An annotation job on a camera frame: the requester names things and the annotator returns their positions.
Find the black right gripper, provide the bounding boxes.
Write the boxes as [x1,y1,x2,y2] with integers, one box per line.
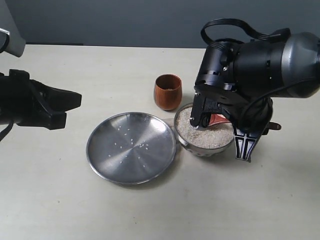
[189,38,272,163]

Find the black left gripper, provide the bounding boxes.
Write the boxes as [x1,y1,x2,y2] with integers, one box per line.
[0,69,82,130]

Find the dark red wooden spoon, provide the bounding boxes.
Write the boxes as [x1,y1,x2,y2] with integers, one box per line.
[208,114,282,131]

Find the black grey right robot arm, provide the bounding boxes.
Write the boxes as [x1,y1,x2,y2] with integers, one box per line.
[189,28,320,161]

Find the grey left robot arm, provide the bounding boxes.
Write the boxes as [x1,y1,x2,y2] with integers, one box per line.
[0,0,82,133]

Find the steel bowl of rice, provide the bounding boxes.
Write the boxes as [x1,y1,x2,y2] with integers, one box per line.
[173,103,234,157]

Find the clear tape on table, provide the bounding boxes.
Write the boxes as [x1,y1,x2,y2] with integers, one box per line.
[163,117,175,128]

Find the brown wooden cup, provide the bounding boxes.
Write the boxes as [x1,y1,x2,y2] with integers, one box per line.
[153,74,183,111]

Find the round steel plate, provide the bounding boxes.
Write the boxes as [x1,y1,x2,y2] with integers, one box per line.
[86,112,178,186]

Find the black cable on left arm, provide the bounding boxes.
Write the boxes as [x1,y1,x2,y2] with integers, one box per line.
[0,118,15,143]

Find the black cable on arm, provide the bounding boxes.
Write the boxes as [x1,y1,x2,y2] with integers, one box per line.
[0,118,15,143]
[200,18,276,46]

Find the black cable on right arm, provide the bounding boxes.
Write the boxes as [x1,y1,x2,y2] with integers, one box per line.
[200,18,276,46]

